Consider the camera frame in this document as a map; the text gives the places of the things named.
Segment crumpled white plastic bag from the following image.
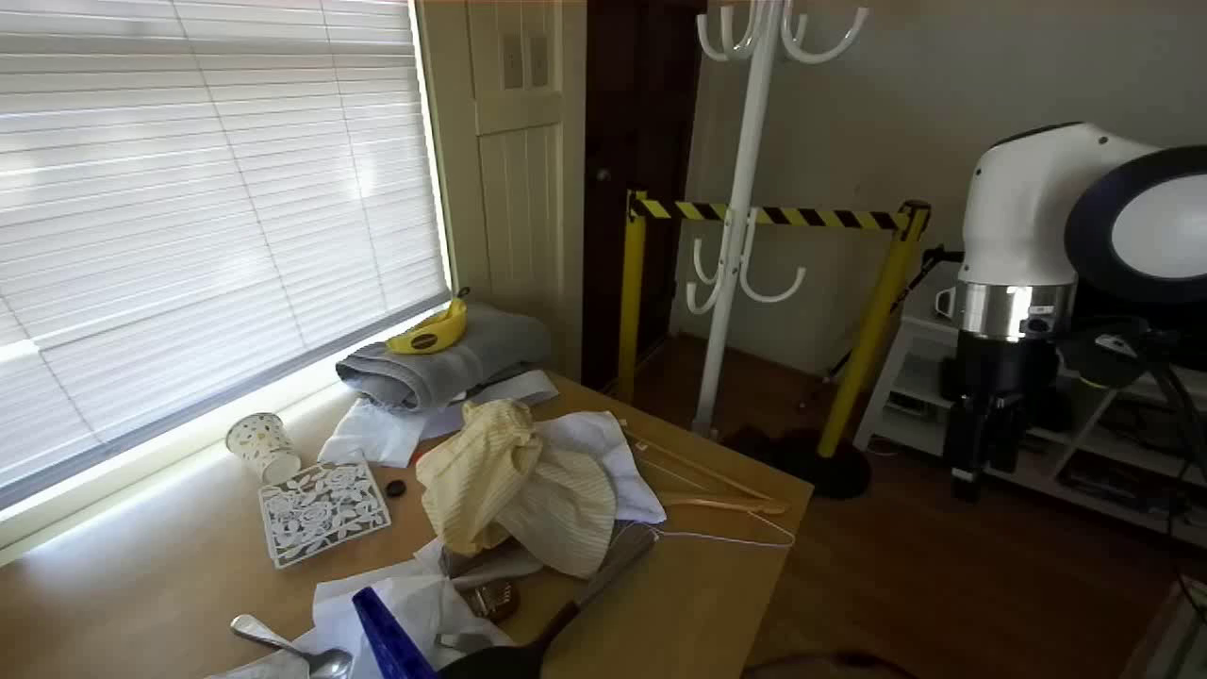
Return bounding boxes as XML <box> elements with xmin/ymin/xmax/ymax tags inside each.
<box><xmin>210</xmin><ymin>541</ymin><xmax>542</xmax><ymax>679</ymax></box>

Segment yellow banana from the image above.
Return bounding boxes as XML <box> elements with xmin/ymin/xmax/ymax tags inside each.
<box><xmin>384</xmin><ymin>293</ymin><xmax>477</xmax><ymax>357</ymax></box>

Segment wide white window blinds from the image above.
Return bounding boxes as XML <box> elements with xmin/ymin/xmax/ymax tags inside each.
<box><xmin>0</xmin><ymin>0</ymin><xmax>454</xmax><ymax>494</ymax></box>

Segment folded gray towel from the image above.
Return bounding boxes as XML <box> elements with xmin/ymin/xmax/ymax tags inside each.
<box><xmin>332</xmin><ymin>301</ymin><xmax>557</xmax><ymax>415</ymax></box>

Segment black spatula silver handle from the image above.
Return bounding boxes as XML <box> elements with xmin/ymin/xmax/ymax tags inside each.
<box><xmin>431</xmin><ymin>526</ymin><xmax>659</xmax><ymax>679</ymax></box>

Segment crumpled white cloth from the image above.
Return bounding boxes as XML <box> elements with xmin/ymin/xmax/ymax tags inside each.
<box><xmin>540</xmin><ymin>409</ymin><xmax>670</xmax><ymax>528</ymax></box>

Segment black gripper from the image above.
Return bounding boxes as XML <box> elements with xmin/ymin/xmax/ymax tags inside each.
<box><xmin>939</xmin><ymin>329</ymin><xmax>1064</xmax><ymax>499</ymax></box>

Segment flat white paper cloth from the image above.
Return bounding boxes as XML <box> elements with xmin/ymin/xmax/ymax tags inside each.
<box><xmin>318</xmin><ymin>366</ymin><xmax>562</xmax><ymax>472</ymax></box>

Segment yellow black striped barrier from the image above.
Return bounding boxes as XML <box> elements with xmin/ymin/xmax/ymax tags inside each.
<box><xmin>616</xmin><ymin>186</ymin><xmax>934</xmax><ymax>502</ymax></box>

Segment silver metal spoon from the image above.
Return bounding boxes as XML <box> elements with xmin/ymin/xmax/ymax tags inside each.
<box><xmin>227</xmin><ymin>611</ymin><xmax>355</xmax><ymax>679</ymax></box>

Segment white low shelf unit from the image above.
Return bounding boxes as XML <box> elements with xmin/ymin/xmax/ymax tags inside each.
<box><xmin>853</xmin><ymin>255</ymin><xmax>1207</xmax><ymax>552</ymax></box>

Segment patterned square tray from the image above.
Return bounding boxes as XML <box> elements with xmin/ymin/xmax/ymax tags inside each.
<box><xmin>257</xmin><ymin>451</ymin><xmax>398</xmax><ymax>575</ymax></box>

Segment white coat stand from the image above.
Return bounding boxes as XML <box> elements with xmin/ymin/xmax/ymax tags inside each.
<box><xmin>683</xmin><ymin>0</ymin><xmax>877</xmax><ymax>438</ymax></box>

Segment dark brown door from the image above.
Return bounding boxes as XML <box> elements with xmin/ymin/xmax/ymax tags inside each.
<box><xmin>576</xmin><ymin>0</ymin><xmax>708</xmax><ymax>391</ymax></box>

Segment cream panelled door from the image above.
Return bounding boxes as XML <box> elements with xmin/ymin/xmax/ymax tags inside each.
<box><xmin>419</xmin><ymin>0</ymin><xmax>594</xmax><ymax>380</ymax></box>

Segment patterned white cup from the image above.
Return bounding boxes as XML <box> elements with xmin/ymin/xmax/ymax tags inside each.
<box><xmin>222</xmin><ymin>410</ymin><xmax>301</xmax><ymax>485</ymax></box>

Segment crumpled pale yellow cloth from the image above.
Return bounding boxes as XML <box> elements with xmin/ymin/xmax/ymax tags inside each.
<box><xmin>413</xmin><ymin>396</ymin><xmax>624</xmax><ymax>581</ymax></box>

